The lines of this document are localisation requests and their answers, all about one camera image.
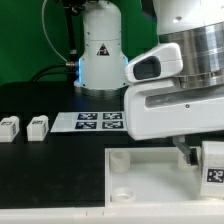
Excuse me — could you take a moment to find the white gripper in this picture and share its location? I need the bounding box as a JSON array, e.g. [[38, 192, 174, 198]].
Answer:
[[124, 79, 224, 166]]

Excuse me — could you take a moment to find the white square tabletop tray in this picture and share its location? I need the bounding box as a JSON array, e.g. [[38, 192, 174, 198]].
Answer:
[[105, 147, 224, 205]]

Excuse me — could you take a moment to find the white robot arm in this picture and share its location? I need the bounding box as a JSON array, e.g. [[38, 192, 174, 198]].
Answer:
[[74, 0, 224, 164]]

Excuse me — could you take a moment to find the white marker sheet with tags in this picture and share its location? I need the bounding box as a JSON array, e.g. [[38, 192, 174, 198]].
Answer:
[[51, 111, 127, 133]]

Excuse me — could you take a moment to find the white front rail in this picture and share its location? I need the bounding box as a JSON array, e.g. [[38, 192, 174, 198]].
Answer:
[[0, 201, 224, 224]]

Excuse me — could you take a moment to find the wrist camera housing white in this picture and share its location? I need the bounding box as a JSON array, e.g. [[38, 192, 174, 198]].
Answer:
[[125, 43, 183, 83]]

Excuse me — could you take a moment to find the black pole with cables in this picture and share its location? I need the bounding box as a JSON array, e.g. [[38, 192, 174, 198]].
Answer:
[[30, 0, 85, 82]]

